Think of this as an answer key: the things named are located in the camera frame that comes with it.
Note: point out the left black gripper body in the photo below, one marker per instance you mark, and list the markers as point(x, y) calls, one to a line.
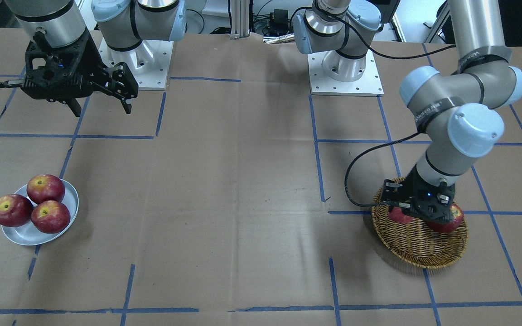
point(413, 186)

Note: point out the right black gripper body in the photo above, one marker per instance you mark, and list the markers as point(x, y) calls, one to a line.
point(90, 60)

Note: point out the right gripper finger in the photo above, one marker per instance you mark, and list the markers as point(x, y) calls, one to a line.
point(119, 82)
point(74, 106)

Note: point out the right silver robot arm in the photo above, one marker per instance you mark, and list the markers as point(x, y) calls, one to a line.
point(60, 20)

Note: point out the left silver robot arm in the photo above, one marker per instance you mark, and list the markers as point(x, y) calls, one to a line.
point(458, 112)

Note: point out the dark red apple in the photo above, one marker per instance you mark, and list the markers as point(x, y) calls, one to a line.
point(397, 215)

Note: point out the woven wicker basket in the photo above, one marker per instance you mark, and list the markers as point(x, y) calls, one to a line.
point(422, 243)

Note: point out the red apple on plate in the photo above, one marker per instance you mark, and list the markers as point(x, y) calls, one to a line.
point(15, 210)
point(45, 187)
point(50, 217)

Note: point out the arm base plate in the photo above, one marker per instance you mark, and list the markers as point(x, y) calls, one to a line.
point(149, 63)
point(333, 75)

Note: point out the aluminium frame post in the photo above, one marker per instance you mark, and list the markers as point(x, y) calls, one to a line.
point(239, 14)

